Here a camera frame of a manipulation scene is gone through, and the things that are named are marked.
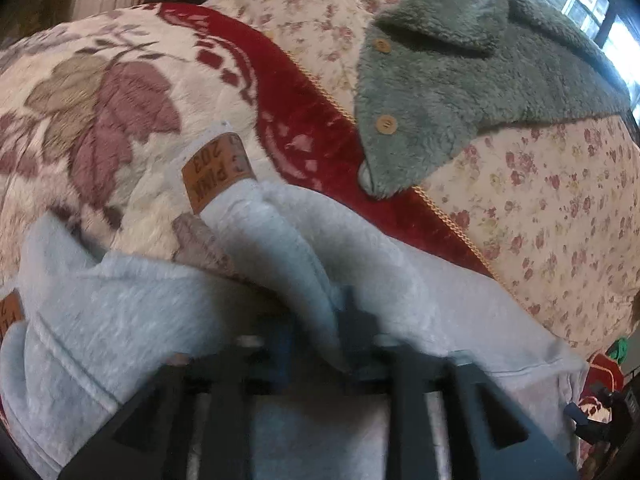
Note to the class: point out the red floral plush blanket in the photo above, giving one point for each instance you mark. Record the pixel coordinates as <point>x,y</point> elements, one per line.
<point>100,110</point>

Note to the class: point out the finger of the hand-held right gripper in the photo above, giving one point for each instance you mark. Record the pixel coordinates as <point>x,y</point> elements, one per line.
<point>600,417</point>

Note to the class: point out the green fleece jacket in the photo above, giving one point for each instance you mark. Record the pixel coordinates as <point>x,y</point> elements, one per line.
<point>450,85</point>

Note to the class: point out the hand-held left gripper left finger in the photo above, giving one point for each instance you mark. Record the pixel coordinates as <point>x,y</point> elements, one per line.
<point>280,347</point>

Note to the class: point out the light grey sweatshirt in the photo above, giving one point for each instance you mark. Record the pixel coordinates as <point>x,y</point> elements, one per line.
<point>125,310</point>

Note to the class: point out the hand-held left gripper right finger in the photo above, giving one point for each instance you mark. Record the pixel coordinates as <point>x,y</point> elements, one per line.
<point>352,330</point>

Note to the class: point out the cream floral bed sheet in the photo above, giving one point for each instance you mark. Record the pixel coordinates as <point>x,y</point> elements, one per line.
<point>550,210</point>

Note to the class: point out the small green object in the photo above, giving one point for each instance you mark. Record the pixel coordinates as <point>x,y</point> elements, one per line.
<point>619,350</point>

